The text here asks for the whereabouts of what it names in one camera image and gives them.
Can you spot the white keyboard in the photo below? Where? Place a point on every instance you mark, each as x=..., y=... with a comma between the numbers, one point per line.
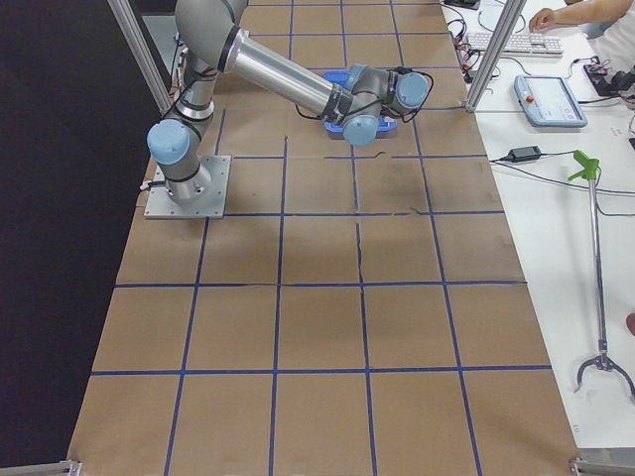
x=520, y=44

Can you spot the green handled reacher grabber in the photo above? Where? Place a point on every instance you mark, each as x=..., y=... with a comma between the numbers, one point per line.
x=602, y=361

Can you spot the aluminium frame post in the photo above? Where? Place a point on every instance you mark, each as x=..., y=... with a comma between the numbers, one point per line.
x=511, y=12

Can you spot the person forearm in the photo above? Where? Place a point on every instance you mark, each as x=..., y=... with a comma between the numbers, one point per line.
x=591, y=12

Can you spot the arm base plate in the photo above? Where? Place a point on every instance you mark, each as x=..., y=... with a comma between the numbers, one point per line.
x=204, y=195

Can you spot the person hand on keyboard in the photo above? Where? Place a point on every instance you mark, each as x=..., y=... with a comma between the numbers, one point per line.
x=543, y=20

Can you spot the blue plastic tray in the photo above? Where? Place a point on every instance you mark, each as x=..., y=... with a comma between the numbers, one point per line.
x=387, y=127

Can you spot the black power adapter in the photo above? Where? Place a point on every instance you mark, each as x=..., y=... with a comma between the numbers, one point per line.
x=524, y=154

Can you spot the teach pendant tablet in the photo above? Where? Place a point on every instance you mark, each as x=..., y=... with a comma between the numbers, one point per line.
x=548, y=102

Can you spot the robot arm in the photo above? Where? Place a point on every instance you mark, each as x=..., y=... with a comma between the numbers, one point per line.
x=214, y=44

